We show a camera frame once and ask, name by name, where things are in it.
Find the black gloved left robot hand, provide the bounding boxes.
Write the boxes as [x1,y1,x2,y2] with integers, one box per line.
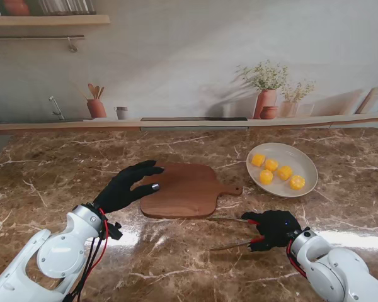
[92,159,165,214]

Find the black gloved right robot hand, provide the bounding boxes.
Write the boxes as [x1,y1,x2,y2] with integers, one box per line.
[241,210,302,252]

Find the metal tongs with red handles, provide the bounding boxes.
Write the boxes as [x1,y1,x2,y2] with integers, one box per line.
[207,216,267,252]

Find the left wrist black connector block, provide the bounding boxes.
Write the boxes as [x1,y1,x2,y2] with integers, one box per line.
[108,221,123,242]

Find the brown wooden cutting board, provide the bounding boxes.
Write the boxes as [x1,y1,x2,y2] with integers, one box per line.
[140,162,244,220]

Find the beige round plate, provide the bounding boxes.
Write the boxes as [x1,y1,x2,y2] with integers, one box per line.
[245,142,319,198]

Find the printed kitchen backdrop banner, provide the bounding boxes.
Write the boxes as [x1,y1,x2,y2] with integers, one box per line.
[0,0,378,136]

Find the right arm red black cables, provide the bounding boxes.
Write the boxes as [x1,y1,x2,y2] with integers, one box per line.
[285,239,308,279]

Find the arm red black cables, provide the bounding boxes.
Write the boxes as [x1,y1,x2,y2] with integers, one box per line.
[285,239,308,279]
[67,207,111,302]

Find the left arm red black cables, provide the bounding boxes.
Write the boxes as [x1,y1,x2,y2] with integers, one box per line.
[67,207,111,302]

